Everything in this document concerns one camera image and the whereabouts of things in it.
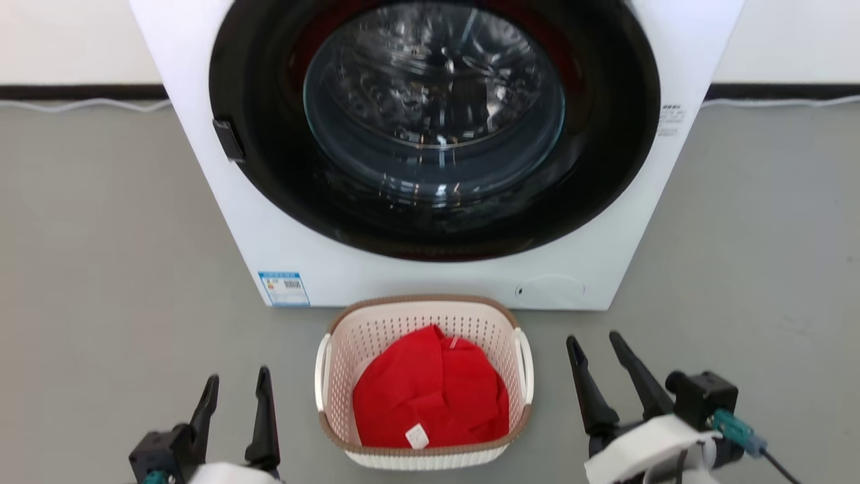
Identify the red garment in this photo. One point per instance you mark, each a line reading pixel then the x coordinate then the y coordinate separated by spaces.
pixel 430 390

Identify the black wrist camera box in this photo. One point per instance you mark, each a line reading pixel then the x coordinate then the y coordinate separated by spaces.
pixel 702 400
pixel 161 454

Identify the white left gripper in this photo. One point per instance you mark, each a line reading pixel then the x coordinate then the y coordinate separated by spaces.
pixel 232 474

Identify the white garment tag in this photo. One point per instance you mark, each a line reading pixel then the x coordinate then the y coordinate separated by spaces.
pixel 416 436

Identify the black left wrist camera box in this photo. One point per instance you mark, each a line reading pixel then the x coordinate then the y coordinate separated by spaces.
pixel 161 454

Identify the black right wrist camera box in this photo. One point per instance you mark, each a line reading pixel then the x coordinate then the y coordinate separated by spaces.
pixel 702 400

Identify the cream perforated plastic laundry basket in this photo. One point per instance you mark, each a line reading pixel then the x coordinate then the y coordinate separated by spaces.
pixel 430 312

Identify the black printed text sticker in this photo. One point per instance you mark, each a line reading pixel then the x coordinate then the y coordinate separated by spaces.
pixel 670 121

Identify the white front-load washing machine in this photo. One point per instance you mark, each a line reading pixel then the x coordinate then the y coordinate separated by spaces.
pixel 208 202

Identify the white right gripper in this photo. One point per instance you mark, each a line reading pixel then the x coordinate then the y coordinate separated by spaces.
pixel 652 450

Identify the round dark glass washer door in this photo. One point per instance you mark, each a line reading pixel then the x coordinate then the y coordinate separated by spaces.
pixel 437 101

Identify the blue energy label sticker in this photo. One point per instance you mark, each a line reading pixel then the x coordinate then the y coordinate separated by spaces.
pixel 284 289

